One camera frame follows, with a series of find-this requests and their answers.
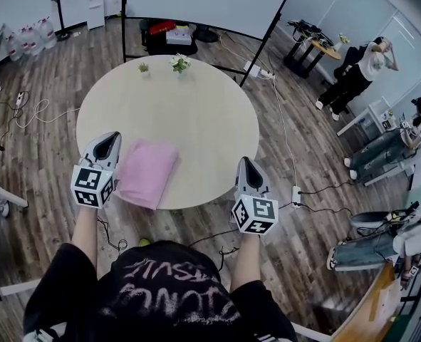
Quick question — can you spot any white water dispenser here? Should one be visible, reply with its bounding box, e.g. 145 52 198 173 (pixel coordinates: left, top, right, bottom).
84 0 107 31

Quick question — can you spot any white printed box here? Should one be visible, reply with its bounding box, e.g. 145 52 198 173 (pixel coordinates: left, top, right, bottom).
165 26 194 46

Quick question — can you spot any yellow-top desk with black legs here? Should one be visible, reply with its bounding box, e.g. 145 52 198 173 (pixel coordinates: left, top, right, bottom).
282 19 343 81

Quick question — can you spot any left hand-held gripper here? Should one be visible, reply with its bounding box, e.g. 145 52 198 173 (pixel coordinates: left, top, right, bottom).
69 130 123 210

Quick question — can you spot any person's right forearm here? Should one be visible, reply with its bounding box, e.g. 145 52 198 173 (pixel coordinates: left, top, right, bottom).
229 232 262 292

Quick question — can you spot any white-flowered potted plant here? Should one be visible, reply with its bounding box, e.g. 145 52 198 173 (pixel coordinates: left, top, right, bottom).
170 53 193 76

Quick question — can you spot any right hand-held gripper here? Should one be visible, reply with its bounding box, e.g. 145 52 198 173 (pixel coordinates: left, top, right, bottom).
230 155 280 236

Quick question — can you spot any red box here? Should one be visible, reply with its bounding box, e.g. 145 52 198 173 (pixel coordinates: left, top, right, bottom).
148 19 178 36

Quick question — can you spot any row of clear water jugs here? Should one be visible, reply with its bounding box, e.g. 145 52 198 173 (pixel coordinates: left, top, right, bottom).
2 16 58 63

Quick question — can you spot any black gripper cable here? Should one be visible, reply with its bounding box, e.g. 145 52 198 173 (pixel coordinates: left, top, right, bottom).
95 214 130 259

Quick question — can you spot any person's left forearm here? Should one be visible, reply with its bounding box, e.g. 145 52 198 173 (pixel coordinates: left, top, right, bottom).
70 204 100 279

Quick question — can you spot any white floor cable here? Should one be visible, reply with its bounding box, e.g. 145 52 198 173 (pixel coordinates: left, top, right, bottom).
13 97 82 130

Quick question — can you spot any black equipment pile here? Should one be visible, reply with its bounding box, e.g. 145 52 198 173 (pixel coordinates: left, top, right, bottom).
286 18 335 46

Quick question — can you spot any person's black printed t-shirt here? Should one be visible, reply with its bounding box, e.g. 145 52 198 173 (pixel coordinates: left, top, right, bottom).
22 239 299 342

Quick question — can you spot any pink cartoon sweatshirt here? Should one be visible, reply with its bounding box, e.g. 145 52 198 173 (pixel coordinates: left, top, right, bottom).
115 137 182 212

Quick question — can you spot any wooden board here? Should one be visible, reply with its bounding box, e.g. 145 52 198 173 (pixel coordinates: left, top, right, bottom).
332 261 404 342

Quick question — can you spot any black coat rack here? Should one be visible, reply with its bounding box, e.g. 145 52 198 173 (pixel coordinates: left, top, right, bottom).
48 0 73 43

